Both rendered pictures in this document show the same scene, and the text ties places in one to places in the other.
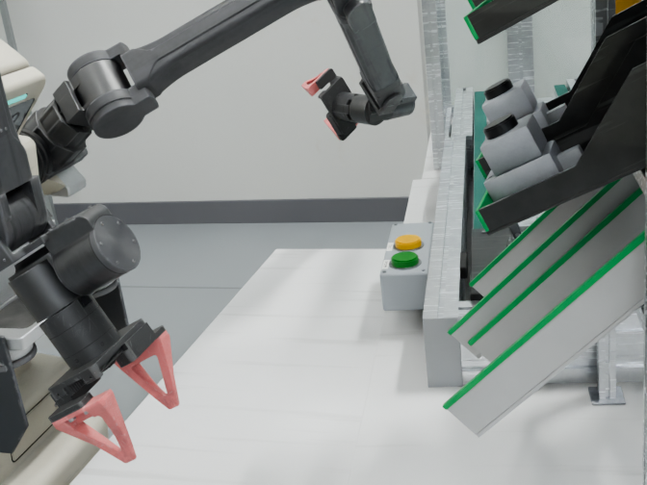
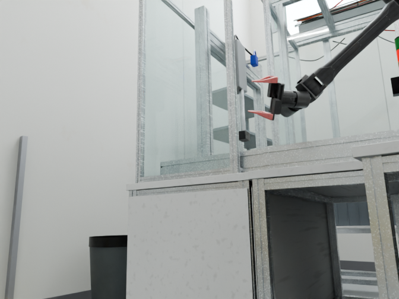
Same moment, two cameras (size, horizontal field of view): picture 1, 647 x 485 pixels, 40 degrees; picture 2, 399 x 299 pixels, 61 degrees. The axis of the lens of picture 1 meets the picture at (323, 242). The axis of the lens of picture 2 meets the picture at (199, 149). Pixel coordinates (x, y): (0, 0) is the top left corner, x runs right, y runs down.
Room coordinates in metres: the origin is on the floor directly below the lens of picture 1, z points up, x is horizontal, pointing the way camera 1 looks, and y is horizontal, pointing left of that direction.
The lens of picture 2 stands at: (1.70, 1.02, 0.68)
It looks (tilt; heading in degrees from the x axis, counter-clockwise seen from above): 12 degrees up; 289
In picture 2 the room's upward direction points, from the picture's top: 1 degrees counter-clockwise
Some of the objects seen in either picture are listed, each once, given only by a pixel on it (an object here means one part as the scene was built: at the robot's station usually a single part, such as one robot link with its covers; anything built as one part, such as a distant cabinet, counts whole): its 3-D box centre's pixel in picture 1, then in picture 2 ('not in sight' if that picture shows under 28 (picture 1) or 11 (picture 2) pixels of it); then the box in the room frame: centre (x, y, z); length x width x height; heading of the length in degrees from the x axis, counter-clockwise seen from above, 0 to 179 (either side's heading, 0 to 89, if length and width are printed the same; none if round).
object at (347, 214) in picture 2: not in sight; (361, 212); (1.35, -2.46, 0.73); 0.62 x 0.42 x 0.23; 168
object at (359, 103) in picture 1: (370, 109); (298, 100); (1.74, -0.12, 1.08); 0.07 x 0.07 x 0.06; 34
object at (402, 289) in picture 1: (409, 263); not in sight; (1.28, -0.13, 0.93); 0.21 x 0.07 x 0.06; 168
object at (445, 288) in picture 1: (453, 228); (392, 145); (1.45, -0.23, 0.91); 0.89 x 0.06 x 0.11; 168
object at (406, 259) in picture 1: (404, 262); not in sight; (1.21, -0.11, 0.96); 0.04 x 0.04 x 0.02
